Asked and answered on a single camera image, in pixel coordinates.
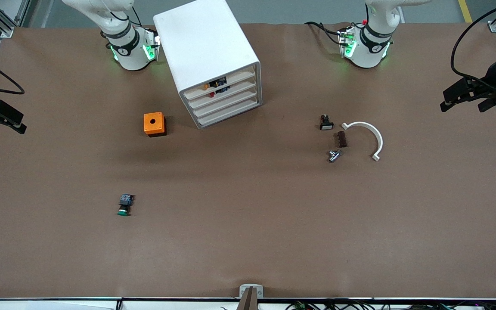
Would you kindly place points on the green push button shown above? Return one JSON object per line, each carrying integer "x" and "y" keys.
{"x": 125, "y": 204}

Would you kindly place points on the orange box with hole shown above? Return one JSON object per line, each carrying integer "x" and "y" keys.
{"x": 148, "y": 127}

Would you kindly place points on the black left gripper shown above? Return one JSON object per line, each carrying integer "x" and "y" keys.
{"x": 492, "y": 74}

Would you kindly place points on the white drawer cabinet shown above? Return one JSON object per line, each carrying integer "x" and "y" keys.
{"x": 205, "y": 43}

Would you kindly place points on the white sheet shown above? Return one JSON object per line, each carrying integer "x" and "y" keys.
{"x": 37, "y": 305}

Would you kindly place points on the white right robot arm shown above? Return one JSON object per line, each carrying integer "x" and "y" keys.
{"x": 129, "y": 51}

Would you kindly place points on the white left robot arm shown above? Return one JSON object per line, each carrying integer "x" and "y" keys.
{"x": 370, "y": 47}

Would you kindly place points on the white plastic drawer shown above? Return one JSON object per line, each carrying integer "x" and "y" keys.
{"x": 243, "y": 94}
{"x": 245, "y": 104}
{"x": 241, "y": 85}
{"x": 239, "y": 75}

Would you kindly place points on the brown terminal block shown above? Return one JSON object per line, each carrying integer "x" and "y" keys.
{"x": 341, "y": 139}

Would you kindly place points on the silver metal fitting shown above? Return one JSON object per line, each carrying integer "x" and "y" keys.
{"x": 334, "y": 155}

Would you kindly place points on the black blue small part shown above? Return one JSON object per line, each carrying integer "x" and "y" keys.
{"x": 221, "y": 85}

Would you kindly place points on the arm base connector panel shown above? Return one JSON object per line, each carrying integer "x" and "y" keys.
{"x": 346, "y": 43}
{"x": 151, "y": 45}

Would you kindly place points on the white curved bracket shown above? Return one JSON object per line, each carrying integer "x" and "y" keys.
{"x": 378, "y": 138}

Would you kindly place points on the white square push button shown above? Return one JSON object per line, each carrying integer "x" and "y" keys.
{"x": 326, "y": 123}

